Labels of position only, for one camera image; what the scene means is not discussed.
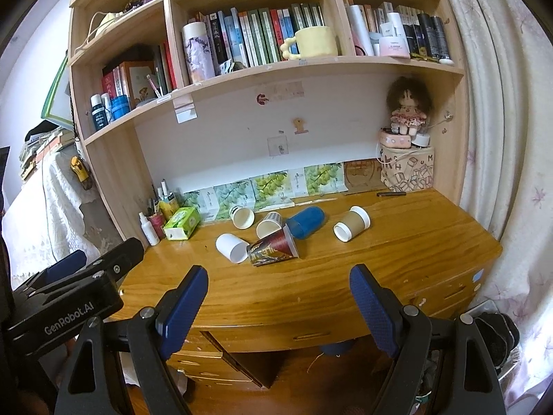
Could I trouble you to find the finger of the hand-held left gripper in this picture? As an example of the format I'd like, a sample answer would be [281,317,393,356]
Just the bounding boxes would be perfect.
[65,237,144,288]
[12,249,88,297]

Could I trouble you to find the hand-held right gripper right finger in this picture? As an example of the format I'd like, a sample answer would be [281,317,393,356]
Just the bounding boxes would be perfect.
[349,264,506,415]

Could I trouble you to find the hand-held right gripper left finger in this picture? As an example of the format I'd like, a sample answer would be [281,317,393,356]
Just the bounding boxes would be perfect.
[54,265,209,415]

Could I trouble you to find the plain white paper cup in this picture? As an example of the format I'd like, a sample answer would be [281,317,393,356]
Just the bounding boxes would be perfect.
[215,233,252,264]

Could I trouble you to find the brown sleeved paper cup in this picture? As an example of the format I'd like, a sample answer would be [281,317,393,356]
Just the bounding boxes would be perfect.
[333,206,371,243]

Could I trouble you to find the white green print paper cup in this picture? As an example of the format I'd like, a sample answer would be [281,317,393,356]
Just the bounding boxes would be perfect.
[229,205,255,230]

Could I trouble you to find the red printed paper cup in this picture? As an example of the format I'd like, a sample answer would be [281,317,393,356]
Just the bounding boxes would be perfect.
[246,224,300,267]

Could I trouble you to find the blue plastic cup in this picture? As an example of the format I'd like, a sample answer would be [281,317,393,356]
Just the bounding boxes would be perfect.
[285,206,326,239]

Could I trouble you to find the beige patterned paper cup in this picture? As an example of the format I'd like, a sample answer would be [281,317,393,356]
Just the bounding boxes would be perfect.
[256,212,283,239]

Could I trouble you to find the white spray bottle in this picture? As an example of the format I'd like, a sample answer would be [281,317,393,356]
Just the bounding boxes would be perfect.
[138,212,160,246]

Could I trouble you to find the white lace cloth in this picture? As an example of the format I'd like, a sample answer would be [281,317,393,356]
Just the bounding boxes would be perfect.
[2,147,124,279]

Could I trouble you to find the wooden desk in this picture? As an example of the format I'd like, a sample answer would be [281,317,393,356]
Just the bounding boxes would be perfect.
[116,188,504,398]

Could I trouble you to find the pen holder with pens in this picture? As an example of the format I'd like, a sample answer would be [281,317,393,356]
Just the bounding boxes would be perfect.
[147,179,180,229]

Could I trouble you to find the green tissue box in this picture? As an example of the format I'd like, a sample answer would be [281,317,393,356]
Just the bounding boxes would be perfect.
[163,206,201,241]

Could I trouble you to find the yellow hanging toy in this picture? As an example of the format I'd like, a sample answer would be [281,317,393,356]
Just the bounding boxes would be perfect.
[70,156,93,191]

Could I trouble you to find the stack of books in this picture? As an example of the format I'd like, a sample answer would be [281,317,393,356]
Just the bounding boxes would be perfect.
[19,124,77,182]

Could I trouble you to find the black shoes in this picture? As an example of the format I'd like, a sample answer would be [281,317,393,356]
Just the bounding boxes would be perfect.
[471,311,522,377]

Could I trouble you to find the round print brown card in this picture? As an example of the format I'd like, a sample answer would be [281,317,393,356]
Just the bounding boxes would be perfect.
[344,158,383,191]

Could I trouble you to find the dark cosmetic bottle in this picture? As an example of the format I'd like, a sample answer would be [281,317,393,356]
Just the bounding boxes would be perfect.
[90,94,109,131]

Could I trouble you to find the letter print box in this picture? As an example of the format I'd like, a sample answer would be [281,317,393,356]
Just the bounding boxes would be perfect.
[380,145,435,192]

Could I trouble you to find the row of grape print cards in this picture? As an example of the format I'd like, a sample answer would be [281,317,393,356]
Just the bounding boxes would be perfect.
[184,161,346,221]

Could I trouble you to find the blue jar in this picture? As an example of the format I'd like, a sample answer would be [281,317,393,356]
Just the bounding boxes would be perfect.
[110,95,131,117]

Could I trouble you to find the paper label note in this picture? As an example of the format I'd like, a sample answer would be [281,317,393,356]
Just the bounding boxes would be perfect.
[173,95,198,124]

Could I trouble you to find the green framed picture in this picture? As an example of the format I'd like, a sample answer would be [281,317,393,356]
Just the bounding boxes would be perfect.
[41,54,72,127]

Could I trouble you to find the pink spotted case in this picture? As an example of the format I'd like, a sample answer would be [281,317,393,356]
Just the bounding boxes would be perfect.
[378,130,413,150]

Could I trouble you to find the row of red books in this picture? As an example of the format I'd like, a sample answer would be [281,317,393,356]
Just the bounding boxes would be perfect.
[101,40,178,107]

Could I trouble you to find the wooden bookshelf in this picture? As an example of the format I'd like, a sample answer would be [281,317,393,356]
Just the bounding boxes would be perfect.
[69,0,471,236]

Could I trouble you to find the brown haired doll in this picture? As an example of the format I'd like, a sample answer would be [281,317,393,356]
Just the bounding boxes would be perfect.
[386,76,434,136]

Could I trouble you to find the white floral thermos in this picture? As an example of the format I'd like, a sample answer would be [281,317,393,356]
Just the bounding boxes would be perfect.
[181,21,216,85]

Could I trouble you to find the floral curtain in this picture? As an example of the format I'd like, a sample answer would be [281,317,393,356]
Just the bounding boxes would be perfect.
[432,0,553,398]

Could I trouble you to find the cream face mask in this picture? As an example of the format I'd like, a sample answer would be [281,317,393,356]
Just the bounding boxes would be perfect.
[78,11,127,49]

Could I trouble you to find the row of green white books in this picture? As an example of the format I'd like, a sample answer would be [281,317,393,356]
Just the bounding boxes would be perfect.
[199,3,326,68]

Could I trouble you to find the pink white cream jar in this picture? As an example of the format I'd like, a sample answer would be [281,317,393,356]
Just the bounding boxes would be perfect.
[379,37,411,59]

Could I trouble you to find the yellow ceramic mug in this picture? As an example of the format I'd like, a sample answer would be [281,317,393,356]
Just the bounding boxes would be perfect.
[281,26,338,61]

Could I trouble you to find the row of black tubes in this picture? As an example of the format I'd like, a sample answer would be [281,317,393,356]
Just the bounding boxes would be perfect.
[417,13,451,62]

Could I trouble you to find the row of pale books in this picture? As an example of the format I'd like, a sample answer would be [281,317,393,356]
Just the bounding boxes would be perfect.
[343,0,420,37]

